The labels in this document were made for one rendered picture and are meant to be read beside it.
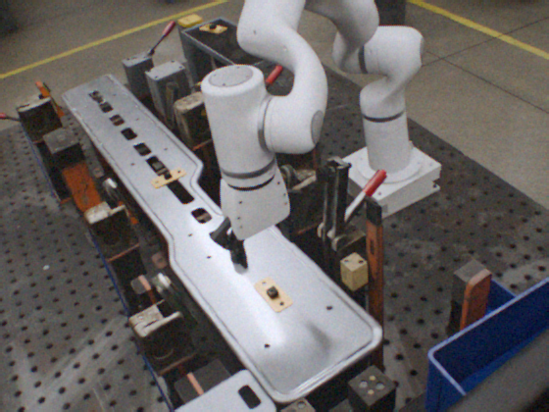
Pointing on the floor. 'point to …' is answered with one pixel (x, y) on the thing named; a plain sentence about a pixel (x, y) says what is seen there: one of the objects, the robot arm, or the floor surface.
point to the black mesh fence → (514, 384)
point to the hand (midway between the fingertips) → (264, 246)
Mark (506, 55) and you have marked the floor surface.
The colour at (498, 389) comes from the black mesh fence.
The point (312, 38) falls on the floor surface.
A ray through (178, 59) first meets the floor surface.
